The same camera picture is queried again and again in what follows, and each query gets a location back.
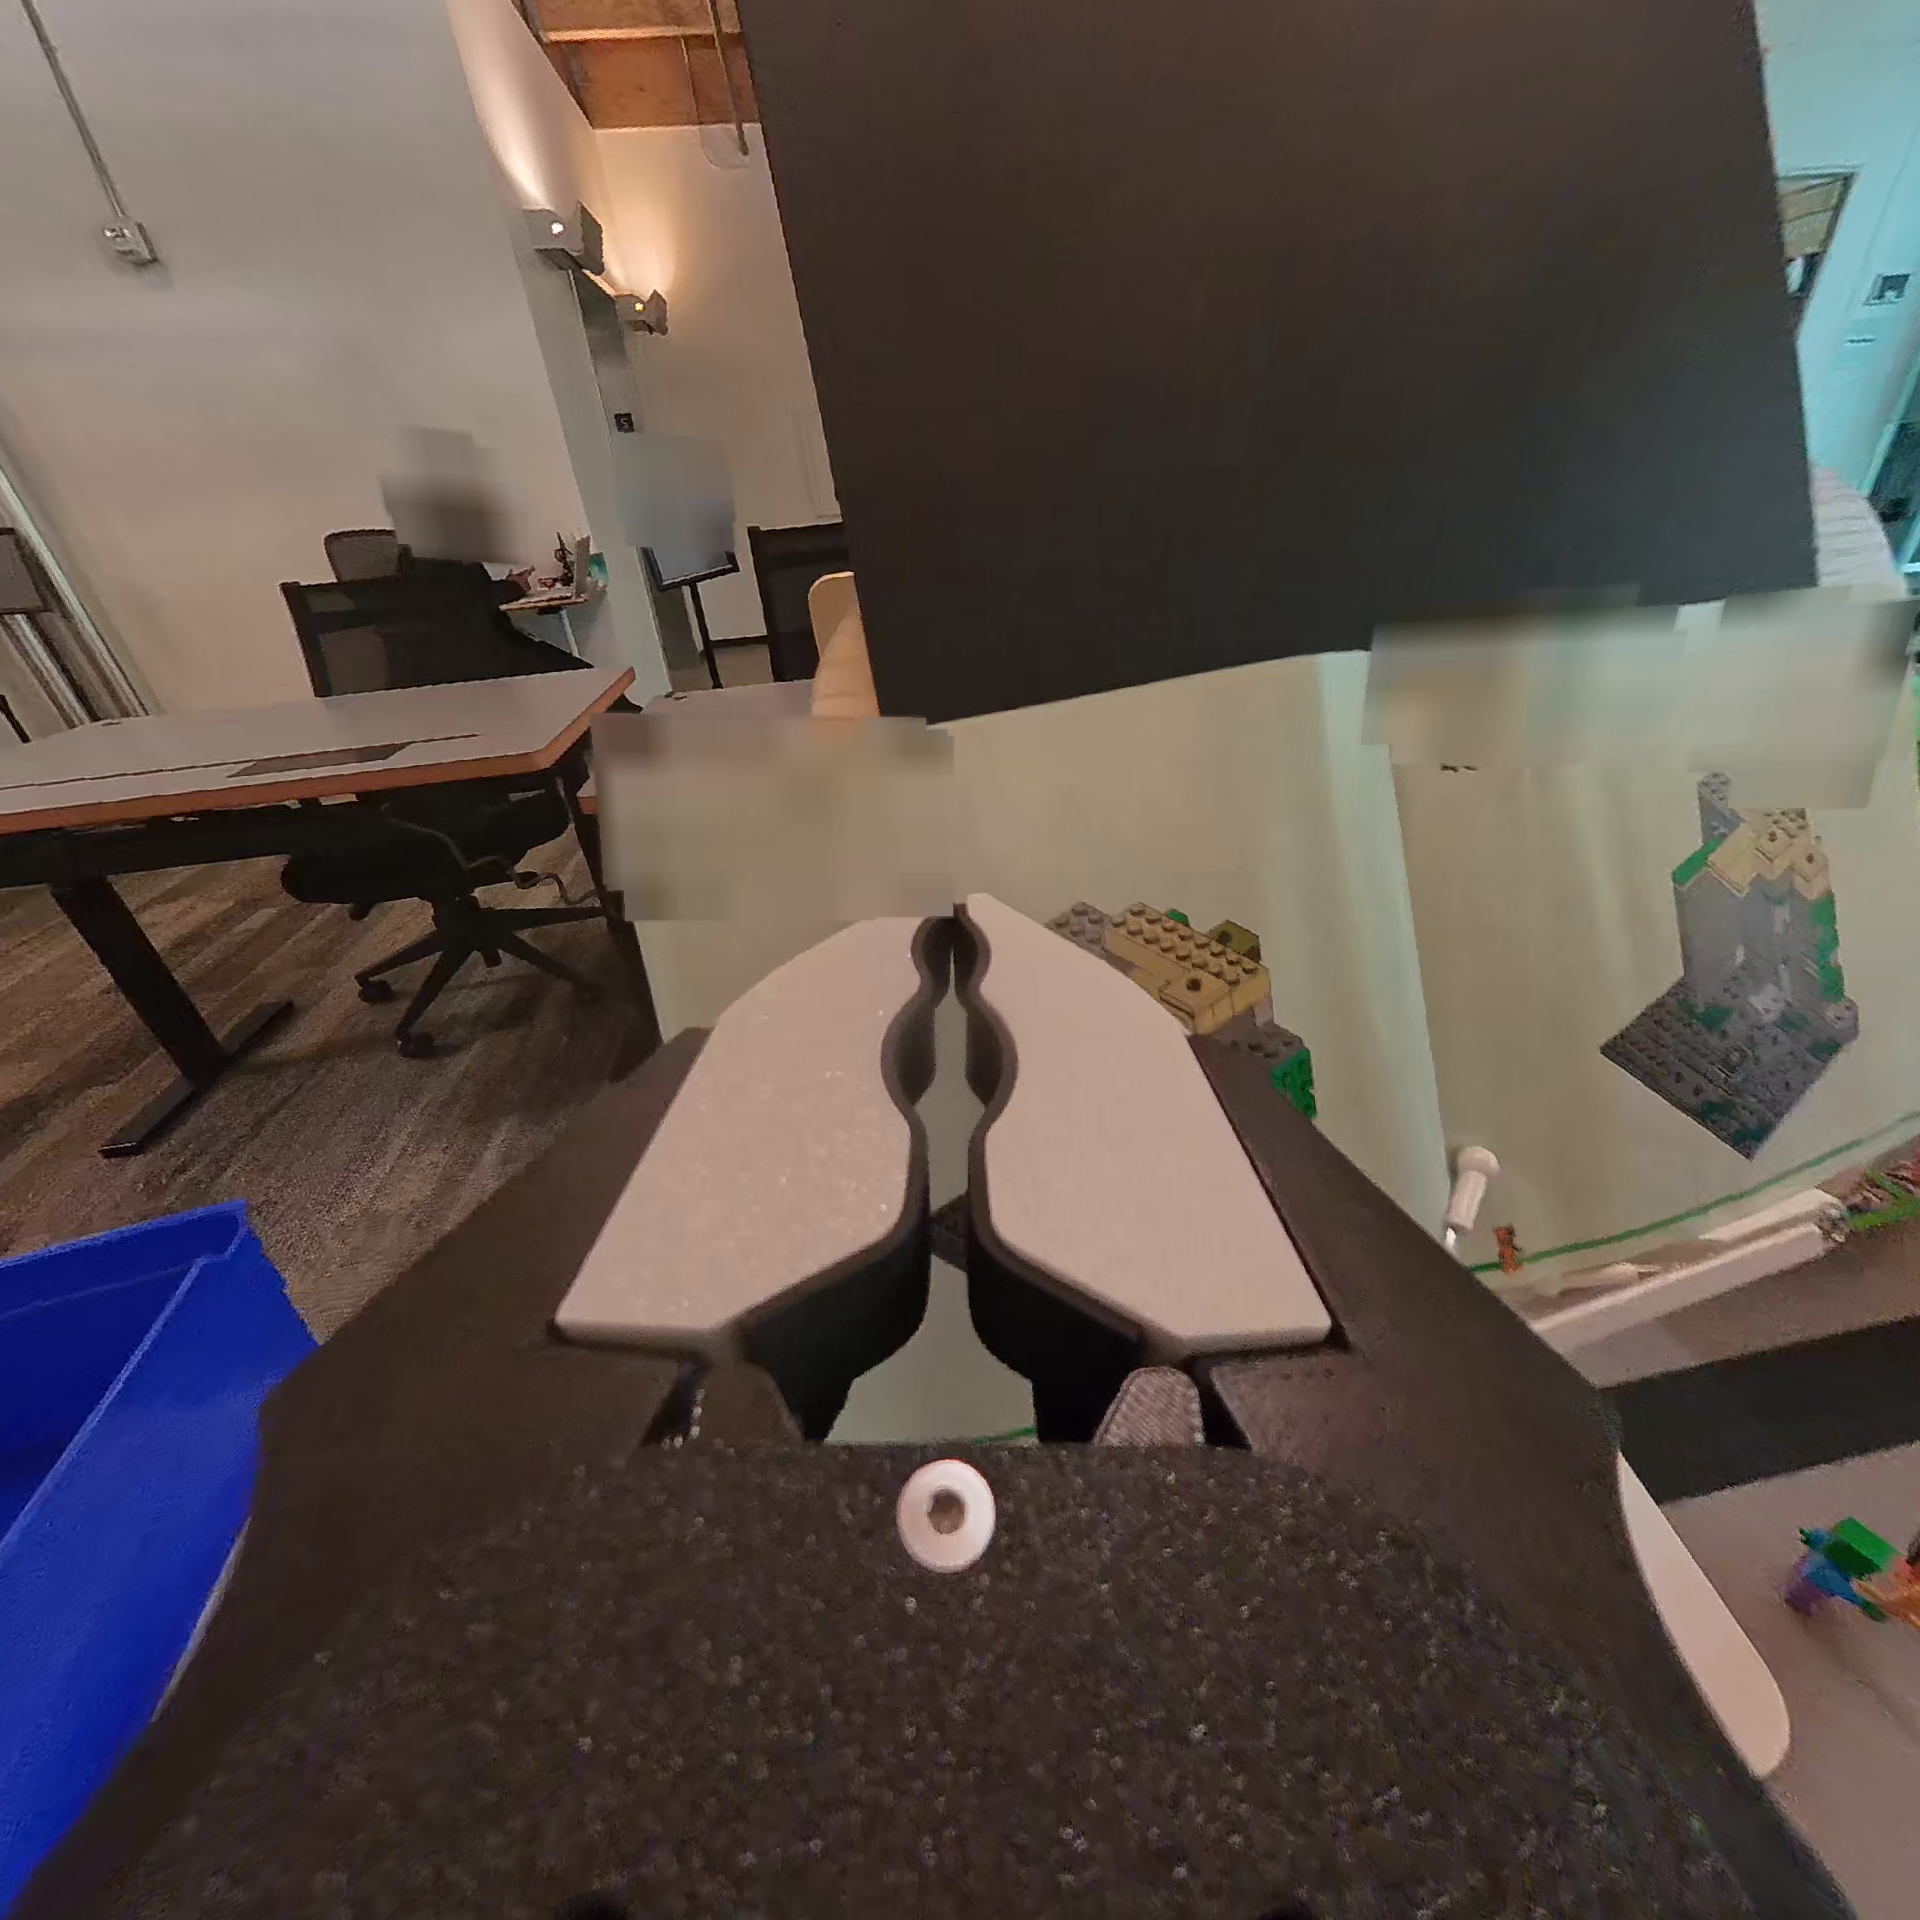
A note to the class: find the pale green instruction booklet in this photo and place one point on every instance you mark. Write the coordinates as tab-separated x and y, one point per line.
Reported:
1348	930

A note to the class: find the light wooden chair back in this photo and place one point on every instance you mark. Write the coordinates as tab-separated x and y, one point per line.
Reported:
840	645

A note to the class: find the black music stand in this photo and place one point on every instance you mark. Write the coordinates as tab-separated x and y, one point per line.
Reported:
691	570

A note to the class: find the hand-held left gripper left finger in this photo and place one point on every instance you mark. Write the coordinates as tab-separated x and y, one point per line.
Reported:
749	1154

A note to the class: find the wooden-edged office desk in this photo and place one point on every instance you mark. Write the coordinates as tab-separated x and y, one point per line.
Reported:
300	750

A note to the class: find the blue plastic storage bin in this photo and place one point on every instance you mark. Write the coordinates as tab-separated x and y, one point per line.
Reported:
90	1499

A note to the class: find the black mesh office chair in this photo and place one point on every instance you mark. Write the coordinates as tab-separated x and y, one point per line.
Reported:
352	622

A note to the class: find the wall light fixture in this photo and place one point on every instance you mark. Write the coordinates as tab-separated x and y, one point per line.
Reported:
563	241
642	312

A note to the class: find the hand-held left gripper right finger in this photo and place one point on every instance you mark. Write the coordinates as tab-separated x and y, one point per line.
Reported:
1140	1154

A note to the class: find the grey electrical junction box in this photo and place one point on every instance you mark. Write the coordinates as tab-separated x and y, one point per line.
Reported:
133	243

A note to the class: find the black backing board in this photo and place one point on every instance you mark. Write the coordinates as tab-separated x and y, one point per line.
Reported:
1276	300

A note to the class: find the teal purple toy figure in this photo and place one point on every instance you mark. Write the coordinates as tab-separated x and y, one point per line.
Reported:
1852	1558

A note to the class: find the grey desk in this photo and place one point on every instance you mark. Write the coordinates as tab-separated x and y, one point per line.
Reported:
1861	1798

